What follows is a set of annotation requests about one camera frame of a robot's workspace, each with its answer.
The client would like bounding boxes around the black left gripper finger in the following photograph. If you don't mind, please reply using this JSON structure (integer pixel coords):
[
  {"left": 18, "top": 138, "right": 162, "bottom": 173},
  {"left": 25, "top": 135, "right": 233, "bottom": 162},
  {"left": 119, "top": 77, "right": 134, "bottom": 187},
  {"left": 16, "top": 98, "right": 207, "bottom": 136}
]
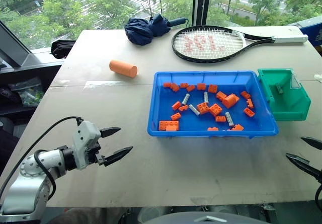
[
  {"left": 103, "top": 145, "right": 134, "bottom": 167},
  {"left": 99, "top": 127, "right": 122, "bottom": 138}
]

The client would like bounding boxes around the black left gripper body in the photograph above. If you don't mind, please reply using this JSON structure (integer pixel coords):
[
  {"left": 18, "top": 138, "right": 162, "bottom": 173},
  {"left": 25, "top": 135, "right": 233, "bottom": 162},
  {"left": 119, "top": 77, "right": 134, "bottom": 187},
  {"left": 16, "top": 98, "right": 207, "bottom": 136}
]
[{"left": 84, "top": 142, "right": 106, "bottom": 167}]

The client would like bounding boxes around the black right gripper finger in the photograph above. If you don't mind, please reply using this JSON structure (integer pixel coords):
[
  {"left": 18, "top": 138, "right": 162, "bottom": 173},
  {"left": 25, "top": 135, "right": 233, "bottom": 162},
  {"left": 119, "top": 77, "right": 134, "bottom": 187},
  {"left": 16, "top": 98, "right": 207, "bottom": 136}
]
[
  {"left": 285, "top": 153, "right": 322, "bottom": 184},
  {"left": 300, "top": 136, "right": 322, "bottom": 151}
]

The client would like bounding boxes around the green plastic bin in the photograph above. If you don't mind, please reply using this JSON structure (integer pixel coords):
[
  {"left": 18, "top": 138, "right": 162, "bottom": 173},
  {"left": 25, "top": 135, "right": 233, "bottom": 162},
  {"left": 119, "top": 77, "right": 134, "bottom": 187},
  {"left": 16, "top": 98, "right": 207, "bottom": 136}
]
[{"left": 257, "top": 67, "right": 312, "bottom": 122}]

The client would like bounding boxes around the flat orange building plate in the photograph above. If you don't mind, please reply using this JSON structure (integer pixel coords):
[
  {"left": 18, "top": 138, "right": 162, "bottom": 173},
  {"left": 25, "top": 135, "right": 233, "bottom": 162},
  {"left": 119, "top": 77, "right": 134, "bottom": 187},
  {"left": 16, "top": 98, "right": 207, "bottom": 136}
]
[{"left": 158, "top": 120, "right": 180, "bottom": 132}]

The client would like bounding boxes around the clear label holder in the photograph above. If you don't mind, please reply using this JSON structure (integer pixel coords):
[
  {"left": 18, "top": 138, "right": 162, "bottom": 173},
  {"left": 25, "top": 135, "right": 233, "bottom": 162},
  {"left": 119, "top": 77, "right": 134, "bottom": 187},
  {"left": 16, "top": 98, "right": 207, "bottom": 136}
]
[{"left": 290, "top": 73, "right": 303, "bottom": 91}]

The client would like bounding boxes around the orange foam cylinder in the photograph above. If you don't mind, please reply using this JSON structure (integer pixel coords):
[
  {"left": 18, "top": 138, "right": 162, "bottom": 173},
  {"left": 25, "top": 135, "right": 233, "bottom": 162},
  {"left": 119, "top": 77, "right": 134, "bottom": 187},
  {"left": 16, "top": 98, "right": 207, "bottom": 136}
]
[{"left": 109, "top": 59, "right": 139, "bottom": 79}]

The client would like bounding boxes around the blue plastic tray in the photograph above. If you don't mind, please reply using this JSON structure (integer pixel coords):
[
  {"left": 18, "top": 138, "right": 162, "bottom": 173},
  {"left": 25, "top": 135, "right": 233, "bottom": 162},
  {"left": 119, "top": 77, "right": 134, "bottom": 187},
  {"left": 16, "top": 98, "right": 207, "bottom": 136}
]
[{"left": 146, "top": 70, "right": 280, "bottom": 138}]

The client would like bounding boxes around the clear bag of small parts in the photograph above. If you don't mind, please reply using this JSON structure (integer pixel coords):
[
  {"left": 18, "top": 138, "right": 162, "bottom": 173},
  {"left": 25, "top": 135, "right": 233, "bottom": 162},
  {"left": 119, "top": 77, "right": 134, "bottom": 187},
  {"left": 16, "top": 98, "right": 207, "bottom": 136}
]
[{"left": 9, "top": 77, "right": 44, "bottom": 108}]

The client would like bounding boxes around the orange plastic toy brick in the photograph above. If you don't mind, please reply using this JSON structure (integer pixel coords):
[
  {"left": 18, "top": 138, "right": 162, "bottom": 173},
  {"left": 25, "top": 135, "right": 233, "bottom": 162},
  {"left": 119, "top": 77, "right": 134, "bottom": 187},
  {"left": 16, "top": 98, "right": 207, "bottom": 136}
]
[{"left": 221, "top": 93, "right": 240, "bottom": 109}]

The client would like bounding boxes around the orange 2x2 toy brick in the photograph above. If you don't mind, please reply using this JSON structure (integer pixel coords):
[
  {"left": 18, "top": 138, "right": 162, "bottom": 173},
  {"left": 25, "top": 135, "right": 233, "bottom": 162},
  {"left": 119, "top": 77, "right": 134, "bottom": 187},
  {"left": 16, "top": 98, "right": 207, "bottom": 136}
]
[
  {"left": 208, "top": 103, "right": 223, "bottom": 117},
  {"left": 196, "top": 102, "right": 210, "bottom": 115}
]

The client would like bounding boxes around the black bag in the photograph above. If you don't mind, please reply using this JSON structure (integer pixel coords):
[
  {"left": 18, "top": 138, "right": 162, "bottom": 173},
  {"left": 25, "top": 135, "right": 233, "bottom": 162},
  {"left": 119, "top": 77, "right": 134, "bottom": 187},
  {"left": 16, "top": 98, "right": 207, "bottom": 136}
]
[{"left": 50, "top": 39, "right": 76, "bottom": 59}]

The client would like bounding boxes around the navy folded umbrella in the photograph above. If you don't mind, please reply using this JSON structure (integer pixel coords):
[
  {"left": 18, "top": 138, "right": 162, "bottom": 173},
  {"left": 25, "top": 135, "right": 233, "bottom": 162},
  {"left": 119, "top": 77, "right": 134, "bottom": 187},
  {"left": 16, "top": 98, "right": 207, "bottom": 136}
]
[{"left": 124, "top": 13, "right": 190, "bottom": 46}]

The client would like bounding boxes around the blue crate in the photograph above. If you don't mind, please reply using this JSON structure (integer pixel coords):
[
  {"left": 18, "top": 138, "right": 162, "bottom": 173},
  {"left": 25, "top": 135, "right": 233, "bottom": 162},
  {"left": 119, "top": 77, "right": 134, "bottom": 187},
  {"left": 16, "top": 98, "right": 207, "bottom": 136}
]
[{"left": 286, "top": 17, "right": 322, "bottom": 46}]

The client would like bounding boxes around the black white tennis racket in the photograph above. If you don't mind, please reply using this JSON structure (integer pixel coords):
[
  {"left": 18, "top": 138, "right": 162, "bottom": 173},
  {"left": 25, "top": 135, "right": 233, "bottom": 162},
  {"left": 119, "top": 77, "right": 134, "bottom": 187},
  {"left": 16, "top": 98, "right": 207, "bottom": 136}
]
[{"left": 171, "top": 25, "right": 309, "bottom": 65}]

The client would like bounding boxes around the grey slanted panel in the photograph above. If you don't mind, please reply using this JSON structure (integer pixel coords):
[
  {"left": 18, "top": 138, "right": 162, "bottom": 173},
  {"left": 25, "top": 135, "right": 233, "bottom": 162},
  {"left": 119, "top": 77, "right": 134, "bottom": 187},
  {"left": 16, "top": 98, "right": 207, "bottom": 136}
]
[{"left": 0, "top": 20, "right": 34, "bottom": 69}]

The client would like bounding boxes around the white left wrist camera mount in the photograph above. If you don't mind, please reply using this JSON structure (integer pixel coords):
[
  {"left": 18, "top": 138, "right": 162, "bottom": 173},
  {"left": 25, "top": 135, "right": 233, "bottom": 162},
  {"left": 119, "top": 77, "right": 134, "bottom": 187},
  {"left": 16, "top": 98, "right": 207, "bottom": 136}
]
[{"left": 72, "top": 120, "right": 102, "bottom": 171}]

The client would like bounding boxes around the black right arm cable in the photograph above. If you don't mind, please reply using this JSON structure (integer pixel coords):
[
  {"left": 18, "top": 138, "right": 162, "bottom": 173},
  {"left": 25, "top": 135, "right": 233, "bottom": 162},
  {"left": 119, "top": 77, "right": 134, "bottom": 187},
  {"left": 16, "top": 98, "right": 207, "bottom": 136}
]
[{"left": 314, "top": 183, "right": 322, "bottom": 205}]

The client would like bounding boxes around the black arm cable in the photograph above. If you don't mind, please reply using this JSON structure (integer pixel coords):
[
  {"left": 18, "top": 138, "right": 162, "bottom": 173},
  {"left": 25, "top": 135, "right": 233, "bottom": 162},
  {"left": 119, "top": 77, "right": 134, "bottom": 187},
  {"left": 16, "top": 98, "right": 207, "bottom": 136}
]
[
  {"left": 0, "top": 116, "right": 84, "bottom": 200},
  {"left": 314, "top": 183, "right": 322, "bottom": 205}
]

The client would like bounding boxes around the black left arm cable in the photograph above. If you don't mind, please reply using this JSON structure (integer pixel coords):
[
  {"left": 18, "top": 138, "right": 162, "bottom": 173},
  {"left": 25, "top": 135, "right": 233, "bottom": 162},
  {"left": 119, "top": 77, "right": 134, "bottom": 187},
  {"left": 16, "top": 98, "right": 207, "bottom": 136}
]
[{"left": 0, "top": 116, "right": 84, "bottom": 200}]

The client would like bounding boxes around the dark window frame post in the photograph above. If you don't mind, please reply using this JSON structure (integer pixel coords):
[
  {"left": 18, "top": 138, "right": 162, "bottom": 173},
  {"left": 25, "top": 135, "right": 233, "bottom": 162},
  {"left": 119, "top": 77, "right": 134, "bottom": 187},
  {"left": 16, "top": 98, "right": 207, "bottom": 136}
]
[{"left": 192, "top": 0, "right": 212, "bottom": 27}]

